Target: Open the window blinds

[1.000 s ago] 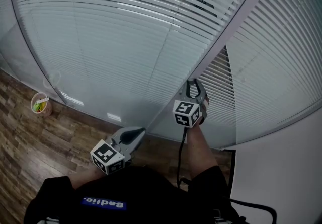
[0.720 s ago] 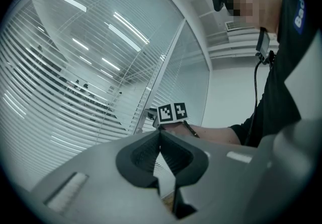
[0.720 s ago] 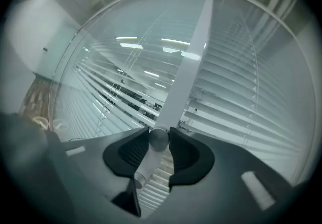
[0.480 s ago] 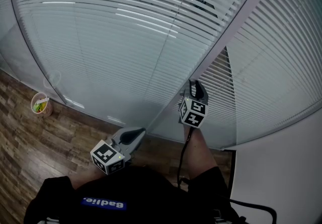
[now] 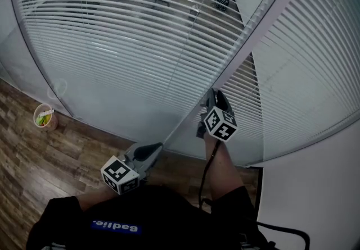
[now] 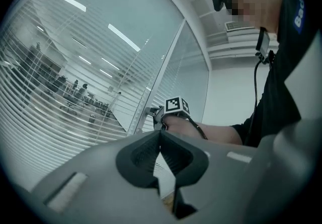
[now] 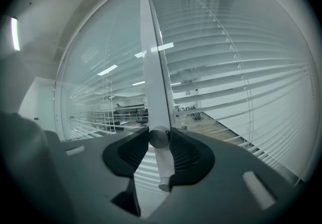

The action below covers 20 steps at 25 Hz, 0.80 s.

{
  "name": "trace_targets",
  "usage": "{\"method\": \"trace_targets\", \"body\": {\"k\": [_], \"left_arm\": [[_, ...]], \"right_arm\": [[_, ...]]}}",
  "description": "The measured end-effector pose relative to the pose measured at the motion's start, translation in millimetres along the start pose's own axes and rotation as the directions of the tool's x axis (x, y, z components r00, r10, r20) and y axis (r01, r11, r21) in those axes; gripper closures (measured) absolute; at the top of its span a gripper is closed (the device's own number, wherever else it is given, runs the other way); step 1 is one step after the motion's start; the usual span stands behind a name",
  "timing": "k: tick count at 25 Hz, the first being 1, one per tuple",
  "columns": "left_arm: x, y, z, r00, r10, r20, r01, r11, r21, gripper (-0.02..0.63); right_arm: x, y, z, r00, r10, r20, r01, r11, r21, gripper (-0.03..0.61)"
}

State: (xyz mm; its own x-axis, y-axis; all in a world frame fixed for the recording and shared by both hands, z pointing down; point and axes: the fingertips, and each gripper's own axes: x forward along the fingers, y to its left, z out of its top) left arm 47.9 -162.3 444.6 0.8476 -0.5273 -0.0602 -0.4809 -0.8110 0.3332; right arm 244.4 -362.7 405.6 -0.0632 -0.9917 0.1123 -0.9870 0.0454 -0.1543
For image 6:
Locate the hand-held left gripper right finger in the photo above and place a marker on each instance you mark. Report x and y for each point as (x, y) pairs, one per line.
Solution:
(221, 167)

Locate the black office chair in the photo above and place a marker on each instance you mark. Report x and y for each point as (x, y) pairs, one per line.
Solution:
(58, 84)

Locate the person's head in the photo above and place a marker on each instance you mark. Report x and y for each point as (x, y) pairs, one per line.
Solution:
(261, 1)

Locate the grey aluminium window post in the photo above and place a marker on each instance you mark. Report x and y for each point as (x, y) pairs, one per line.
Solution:
(163, 67)

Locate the glass wall with blinds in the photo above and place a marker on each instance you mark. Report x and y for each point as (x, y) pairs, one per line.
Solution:
(50, 122)

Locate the dark office cabinet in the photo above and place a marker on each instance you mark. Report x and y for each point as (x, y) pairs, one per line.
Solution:
(35, 67)

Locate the black head-worn camera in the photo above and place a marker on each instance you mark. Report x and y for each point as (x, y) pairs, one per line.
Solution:
(217, 0)

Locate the black neck-hung device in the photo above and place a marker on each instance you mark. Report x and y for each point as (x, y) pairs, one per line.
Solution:
(263, 43)

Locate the black t-shirt with blue label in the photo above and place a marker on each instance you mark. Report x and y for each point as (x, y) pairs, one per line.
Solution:
(289, 54)

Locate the dark waste bin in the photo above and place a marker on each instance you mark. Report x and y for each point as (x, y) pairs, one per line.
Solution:
(91, 118)

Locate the person's right forearm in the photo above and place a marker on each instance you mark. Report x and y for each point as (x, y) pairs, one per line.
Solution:
(213, 133)

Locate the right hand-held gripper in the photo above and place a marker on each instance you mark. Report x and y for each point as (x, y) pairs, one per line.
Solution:
(173, 104)

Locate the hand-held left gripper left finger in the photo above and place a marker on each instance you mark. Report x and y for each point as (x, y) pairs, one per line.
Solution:
(100, 167)

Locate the white ceiling air vent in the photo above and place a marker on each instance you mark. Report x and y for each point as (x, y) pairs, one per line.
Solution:
(239, 26)

